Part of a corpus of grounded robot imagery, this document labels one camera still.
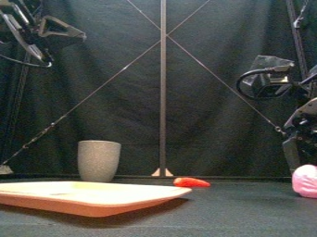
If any pink ball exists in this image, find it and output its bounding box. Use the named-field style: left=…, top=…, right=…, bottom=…
left=292, top=164, right=317, bottom=199

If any red toy chili pepper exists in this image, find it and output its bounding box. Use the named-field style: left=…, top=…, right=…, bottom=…
left=173, top=177, right=212, bottom=189

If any black cloth backdrop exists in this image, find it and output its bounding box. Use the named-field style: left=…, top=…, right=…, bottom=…
left=0, top=0, right=317, bottom=180

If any grey speckled cup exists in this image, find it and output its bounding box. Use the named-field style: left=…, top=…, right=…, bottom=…
left=76, top=140, right=123, bottom=183

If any pink and cream tray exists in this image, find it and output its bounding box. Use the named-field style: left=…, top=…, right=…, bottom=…
left=0, top=181, right=193, bottom=218

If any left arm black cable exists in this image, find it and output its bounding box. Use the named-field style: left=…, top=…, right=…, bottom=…
left=0, top=53, right=55, bottom=69

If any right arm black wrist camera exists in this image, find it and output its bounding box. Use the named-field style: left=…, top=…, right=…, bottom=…
left=241, top=55, right=297, bottom=100

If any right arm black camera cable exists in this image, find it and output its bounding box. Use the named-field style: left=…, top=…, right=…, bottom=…
left=236, top=65, right=295, bottom=100

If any diagonal brace wire with turnbuckle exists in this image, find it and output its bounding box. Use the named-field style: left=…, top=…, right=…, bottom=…
left=0, top=0, right=212, bottom=168
left=126, top=0, right=289, bottom=137

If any slanted black frame post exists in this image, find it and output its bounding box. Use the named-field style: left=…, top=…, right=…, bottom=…
left=285, top=0, right=311, bottom=81

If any vertical metal frame post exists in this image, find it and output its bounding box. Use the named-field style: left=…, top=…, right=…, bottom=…
left=151, top=0, right=175, bottom=178

